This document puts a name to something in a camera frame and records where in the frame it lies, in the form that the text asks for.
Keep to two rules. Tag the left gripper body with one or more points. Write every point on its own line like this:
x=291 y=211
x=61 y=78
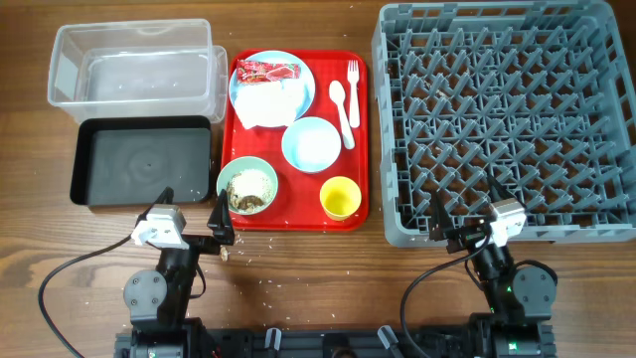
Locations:
x=197 y=245

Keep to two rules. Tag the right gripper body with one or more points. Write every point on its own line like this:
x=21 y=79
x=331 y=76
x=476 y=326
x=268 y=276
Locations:
x=468 y=236

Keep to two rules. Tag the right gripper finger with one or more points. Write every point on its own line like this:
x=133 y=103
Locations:
x=441 y=225
x=499 y=195

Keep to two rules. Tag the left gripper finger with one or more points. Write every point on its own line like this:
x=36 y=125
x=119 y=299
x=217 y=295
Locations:
x=220 y=221
x=165 y=198

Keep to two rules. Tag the rice and food scraps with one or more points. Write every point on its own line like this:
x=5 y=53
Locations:
x=250 y=191

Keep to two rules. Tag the green bowl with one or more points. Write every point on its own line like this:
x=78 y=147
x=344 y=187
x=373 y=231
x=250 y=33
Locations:
x=240 y=164

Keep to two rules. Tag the yellow cup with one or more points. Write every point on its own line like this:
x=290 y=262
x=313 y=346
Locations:
x=340 y=198

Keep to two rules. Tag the light blue bowl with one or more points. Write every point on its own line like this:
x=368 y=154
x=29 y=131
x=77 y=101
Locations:
x=311 y=144

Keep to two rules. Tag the white napkin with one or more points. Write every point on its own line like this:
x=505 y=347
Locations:
x=271 y=104

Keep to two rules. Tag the red snack wrapper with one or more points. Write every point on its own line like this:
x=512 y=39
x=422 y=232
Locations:
x=254 y=72

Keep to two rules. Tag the large light blue plate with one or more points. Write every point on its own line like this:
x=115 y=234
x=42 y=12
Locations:
x=280 y=57

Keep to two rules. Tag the white plastic spoon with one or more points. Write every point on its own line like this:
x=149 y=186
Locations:
x=337 y=95

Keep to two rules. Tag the pink plastic fork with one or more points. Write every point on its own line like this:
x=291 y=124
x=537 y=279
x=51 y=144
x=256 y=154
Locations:
x=353 y=76

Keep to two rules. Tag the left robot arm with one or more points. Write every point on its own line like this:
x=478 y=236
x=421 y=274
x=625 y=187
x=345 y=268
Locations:
x=158 y=298

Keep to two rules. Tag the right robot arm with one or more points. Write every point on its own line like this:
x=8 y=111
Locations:
x=520 y=294

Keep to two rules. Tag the black food waste tray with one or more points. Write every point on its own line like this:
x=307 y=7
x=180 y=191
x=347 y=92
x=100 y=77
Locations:
x=131 y=160

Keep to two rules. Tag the grey dishwasher rack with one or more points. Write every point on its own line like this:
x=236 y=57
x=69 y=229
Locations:
x=537 y=94

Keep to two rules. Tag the clear plastic waste bin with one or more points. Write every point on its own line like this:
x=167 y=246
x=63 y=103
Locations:
x=139 y=69

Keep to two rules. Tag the food scrap on table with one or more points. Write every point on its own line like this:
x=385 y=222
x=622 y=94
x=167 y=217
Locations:
x=224 y=254

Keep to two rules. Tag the red serving tray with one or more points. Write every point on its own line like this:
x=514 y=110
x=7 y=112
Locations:
x=296 y=206

